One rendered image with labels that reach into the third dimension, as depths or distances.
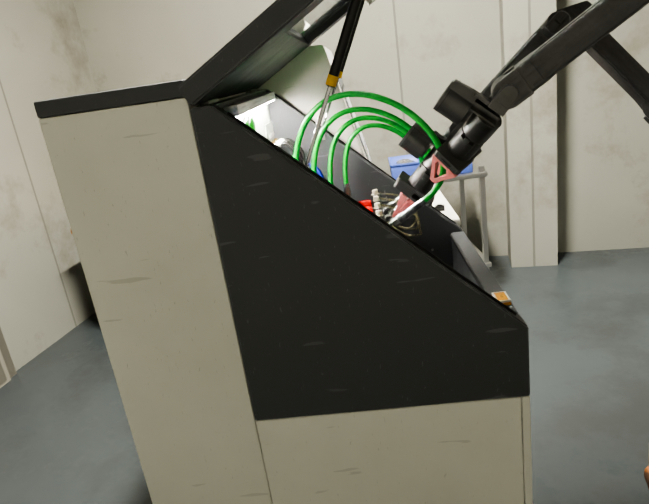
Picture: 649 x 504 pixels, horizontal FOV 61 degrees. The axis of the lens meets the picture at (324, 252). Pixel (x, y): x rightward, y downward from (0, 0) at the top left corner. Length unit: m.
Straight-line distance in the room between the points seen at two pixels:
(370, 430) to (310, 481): 0.19
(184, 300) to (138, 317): 0.11
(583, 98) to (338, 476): 3.27
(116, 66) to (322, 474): 3.88
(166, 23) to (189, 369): 3.55
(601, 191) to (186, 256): 3.49
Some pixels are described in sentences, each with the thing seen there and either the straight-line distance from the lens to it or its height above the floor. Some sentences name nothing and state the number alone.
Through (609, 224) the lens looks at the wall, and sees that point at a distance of 4.32.
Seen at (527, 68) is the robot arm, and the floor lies 1.43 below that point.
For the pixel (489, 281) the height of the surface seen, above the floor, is 0.95.
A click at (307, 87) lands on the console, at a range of 1.70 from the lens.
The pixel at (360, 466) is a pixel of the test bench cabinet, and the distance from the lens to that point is 1.30.
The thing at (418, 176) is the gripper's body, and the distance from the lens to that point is 1.33.
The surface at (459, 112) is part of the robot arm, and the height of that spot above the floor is 1.37.
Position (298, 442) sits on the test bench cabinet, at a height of 0.73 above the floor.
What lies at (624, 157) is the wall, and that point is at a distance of 4.23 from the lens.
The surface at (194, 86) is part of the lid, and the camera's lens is 1.01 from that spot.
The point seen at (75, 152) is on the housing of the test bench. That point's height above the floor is 1.40.
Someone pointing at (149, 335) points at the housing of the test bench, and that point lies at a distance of 1.20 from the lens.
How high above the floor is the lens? 1.48
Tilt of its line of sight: 18 degrees down
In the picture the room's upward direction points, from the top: 8 degrees counter-clockwise
